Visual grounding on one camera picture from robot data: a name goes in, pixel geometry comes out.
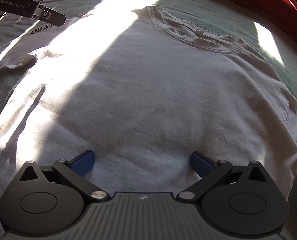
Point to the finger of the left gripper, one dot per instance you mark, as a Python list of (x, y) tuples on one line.
[(33, 10)]

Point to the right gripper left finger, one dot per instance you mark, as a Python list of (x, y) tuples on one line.
[(73, 172)]

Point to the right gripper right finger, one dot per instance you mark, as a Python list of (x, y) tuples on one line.
[(210, 172)]

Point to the white printed t-shirt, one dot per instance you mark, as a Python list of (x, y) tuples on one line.
[(148, 104)]

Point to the green plaid bed blanket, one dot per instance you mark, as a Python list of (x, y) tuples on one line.
[(213, 17)]

